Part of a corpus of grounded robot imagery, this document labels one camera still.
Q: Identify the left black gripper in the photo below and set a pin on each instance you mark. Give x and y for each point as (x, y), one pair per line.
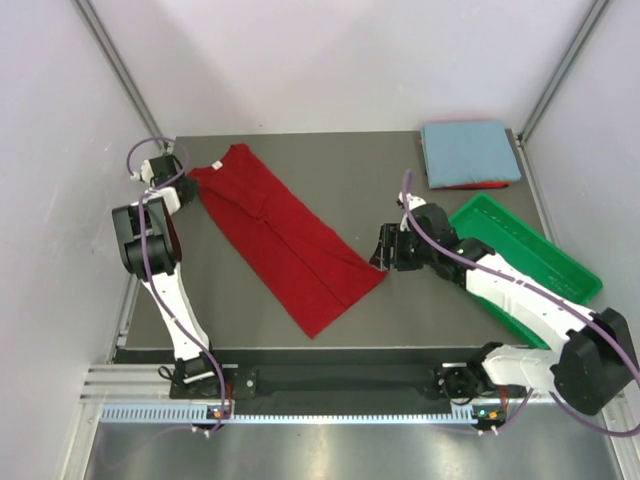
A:
(192, 188)

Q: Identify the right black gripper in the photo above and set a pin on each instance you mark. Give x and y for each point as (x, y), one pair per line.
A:
(393, 237)

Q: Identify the red t shirt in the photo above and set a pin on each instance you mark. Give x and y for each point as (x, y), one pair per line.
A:
(309, 269)
(490, 185)

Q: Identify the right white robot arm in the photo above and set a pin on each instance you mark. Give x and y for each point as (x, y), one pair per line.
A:
(588, 357)

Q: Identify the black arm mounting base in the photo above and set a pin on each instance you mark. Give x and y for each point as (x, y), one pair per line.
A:
(351, 403)

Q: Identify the folded blue t shirt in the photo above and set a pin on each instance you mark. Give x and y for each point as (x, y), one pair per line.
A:
(461, 152)

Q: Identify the green plastic tray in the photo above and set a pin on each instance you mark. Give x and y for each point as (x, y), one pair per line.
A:
(525, 249)

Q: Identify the folded red t shirt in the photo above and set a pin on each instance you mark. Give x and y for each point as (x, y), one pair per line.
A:
(490, 185)

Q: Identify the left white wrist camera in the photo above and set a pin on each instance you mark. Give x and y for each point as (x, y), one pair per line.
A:
(144, 174)

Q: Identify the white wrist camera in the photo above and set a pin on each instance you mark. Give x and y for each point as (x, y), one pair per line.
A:
(413, 202)
(144, 174)

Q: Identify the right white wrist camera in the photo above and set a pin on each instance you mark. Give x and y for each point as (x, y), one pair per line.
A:
(413, 202)

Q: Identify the left aluminium frame post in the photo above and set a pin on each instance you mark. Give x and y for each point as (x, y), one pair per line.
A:
(89, 15)

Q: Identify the aluminium frame post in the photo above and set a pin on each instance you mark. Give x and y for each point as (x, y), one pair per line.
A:
(89, 15)
(579, 40)

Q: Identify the aluminium frame rail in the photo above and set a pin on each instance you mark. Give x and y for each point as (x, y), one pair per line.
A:
(143, 382)

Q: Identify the slotted grey cable duct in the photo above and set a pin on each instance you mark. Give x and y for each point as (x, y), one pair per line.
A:
(208, 414)

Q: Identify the right aluminium frame post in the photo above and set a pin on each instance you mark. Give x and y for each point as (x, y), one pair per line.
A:
(579, 40)

